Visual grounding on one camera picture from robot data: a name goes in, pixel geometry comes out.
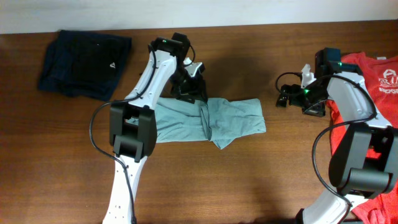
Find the light teal t-shirt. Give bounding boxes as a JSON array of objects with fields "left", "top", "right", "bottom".
[{"left": 127, "top": 97, "right": 267, "bottom": 150}]

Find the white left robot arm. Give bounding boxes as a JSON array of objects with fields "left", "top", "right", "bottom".
[{"left": 103, "top": 32, "right": 208, "bottom": 223}]

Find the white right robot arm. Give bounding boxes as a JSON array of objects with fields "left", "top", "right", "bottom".
[{"left": 275, "top": 47, "right": 397, "bottom": 224}]

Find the red printed t-shirt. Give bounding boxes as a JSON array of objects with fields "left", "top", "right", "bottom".
[{"left": 341, "top": 52, "right": 397, "bottom": 224}]

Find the folded dark navy garment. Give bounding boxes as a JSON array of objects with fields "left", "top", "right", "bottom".
[{"left": 37, "top": 30, "right": 132, "bottom": 101}]

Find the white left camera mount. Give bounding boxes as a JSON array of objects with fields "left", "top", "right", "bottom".
[{"left": 183, "top": 57, "right": 205, "bottom": 78}]

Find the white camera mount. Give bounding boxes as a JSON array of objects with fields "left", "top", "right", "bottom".
[
  {"left": 183, "top": 57, "right": 205, "bottom": 78},
  {"left": 301, "top": 64, "right": 317, "bottom": 89}
]

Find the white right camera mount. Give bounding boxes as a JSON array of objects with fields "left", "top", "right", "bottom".
[{"left": 301, "top": 64, "right": 317, "bottom": 89}]

